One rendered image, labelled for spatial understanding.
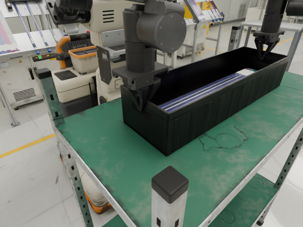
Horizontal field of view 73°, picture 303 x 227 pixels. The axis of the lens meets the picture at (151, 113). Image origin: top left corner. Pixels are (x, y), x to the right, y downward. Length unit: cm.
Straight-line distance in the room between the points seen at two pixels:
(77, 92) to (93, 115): 66
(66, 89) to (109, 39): 43
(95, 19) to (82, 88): 47
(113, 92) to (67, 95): 30
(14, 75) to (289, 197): 276
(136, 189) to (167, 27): 28
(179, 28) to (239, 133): 33
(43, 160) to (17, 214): 48
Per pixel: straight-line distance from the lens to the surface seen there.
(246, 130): 59
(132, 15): 38
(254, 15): 725
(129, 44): 39
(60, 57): 139
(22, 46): 238
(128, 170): 44
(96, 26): 94
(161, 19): 31
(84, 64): 129
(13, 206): 179
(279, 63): 79
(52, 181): 181
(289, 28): 316
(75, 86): 125
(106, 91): 105
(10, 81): 272
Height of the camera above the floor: 128
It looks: 33 degrees down
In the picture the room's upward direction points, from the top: straight up
